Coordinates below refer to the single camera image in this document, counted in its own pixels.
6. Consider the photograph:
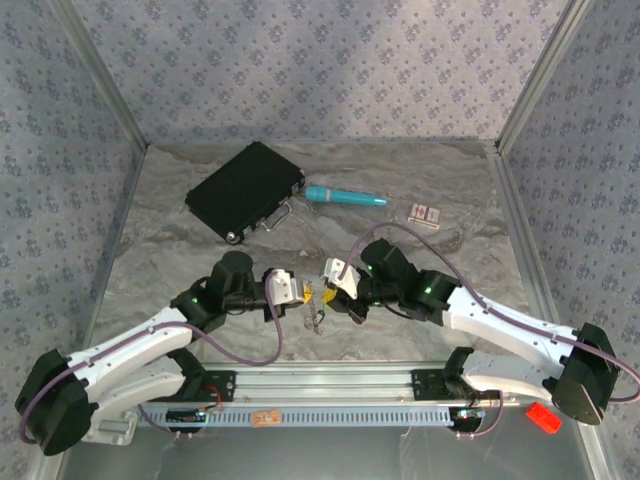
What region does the small red white card box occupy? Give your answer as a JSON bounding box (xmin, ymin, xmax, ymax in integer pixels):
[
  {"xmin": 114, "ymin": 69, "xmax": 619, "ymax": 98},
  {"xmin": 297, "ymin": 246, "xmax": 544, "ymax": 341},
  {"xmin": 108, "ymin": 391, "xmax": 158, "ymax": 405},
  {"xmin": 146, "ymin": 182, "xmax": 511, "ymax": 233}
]
[{"xmin": 407, "ymin": 202, "xmax": 445, "ymax": 230}]

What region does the black hard case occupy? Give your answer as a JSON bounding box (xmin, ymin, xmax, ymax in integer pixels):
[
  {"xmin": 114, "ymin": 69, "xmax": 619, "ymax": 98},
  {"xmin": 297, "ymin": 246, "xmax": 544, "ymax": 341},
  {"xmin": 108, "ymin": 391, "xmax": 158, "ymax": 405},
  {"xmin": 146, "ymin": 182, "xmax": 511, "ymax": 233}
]
[{"xmin": 183, "ymin": 141, "xmax": 307, "ymax": 246}]

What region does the teal pen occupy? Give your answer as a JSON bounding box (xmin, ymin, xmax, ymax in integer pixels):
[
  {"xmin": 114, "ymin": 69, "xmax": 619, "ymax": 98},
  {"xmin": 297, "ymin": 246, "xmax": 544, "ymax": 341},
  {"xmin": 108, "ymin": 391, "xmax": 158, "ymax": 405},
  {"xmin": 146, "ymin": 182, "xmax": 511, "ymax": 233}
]
[{"xmin": 304, "ymin": 185, "xmax": 389, "ymax": 207}]

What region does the small circuit board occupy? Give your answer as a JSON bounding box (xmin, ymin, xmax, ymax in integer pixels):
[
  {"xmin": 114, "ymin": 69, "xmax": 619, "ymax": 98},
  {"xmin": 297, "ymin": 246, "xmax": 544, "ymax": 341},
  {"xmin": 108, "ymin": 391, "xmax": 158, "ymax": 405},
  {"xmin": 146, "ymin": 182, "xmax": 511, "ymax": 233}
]
[
  {"xmin": 452, "ymin": 407, "xmax": 487, "ymax": 426},
  {"xmin": 166, "ymin": 407, "xmax": 224, "ymax": 425}
]

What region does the red plastic block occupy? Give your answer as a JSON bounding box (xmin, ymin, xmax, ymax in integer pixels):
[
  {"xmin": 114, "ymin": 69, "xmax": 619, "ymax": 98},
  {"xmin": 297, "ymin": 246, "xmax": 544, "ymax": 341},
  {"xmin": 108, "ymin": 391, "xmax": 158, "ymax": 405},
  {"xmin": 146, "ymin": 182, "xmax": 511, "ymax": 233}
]
[{"xmin": 524, "ymin": 401, "xmax": 564, "ymax": 435}]

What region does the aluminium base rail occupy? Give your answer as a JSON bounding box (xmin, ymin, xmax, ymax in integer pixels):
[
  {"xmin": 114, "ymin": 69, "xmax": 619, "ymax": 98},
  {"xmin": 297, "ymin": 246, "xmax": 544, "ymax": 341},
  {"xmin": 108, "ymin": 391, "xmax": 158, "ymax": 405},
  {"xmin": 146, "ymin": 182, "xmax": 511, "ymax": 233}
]
[{"xmin": 202, "ymin": 362, "xmax": 556, "ymax": 401}]

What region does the grey slotted cable duct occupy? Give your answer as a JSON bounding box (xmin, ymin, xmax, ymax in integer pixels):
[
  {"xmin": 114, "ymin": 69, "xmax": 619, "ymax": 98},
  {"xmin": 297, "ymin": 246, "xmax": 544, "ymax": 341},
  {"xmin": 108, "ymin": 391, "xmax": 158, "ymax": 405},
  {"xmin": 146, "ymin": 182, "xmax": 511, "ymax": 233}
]
[{"xmin": 134, "ymin": 403, "xmax": 481, "ymax": 429}]

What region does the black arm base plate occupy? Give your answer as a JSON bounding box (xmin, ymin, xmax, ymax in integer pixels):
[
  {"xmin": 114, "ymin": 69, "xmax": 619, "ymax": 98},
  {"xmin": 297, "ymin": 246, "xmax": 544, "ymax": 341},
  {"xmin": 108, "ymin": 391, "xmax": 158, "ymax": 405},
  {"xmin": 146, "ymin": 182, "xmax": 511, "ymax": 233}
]
[
  {"xmin": 410, "ymin": 368, "xmax": 504, "ymax": 401},
  {"xmin": 177, "ymin": 367, "xmax": 237, "ymax": 404}
]

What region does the aluminium frame side rail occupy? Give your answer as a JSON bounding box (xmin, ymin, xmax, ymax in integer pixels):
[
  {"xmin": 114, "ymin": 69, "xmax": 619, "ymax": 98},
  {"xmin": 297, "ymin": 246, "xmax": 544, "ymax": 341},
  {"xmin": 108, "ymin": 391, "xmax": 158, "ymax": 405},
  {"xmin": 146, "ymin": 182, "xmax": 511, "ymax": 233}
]
[
  {"xmin": 47, "ymin": 142, "xmax": 151, "ymax": 480},
  {"xmin": 487, "ymin": 142, "xmax": 616, "ymax": 480}
]

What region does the thin purple base cable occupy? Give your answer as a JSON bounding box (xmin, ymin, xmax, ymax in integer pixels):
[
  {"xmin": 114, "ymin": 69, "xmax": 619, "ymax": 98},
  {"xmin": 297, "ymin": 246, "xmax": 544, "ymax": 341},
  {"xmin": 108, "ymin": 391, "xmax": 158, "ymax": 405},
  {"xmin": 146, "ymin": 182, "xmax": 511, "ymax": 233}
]
[
  {"xmin": 454, "ymin": 387, "xmax": 507, "ymax": 441},
  {"xmin": 137, "ymin": 403, "xmax": 221, "ymax": 440}
]

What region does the aluminium end bracket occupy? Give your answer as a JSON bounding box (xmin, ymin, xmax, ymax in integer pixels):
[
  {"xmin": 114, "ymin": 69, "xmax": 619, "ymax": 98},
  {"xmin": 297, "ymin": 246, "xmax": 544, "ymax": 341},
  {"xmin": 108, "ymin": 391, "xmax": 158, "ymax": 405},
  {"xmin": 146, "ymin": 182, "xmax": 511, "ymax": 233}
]
[{"xmin": 79, "ymin": 412, "xmax": 139, "ymax": 445}]

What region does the aluminium frame post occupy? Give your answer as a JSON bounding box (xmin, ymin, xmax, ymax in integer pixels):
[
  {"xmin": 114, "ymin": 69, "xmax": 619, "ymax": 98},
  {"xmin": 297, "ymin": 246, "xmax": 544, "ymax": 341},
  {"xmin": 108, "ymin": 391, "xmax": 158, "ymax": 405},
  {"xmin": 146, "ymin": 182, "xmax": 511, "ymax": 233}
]
[{"xmin": 493, "ymin": 0, "xmax": 599, "ymax": 151}]

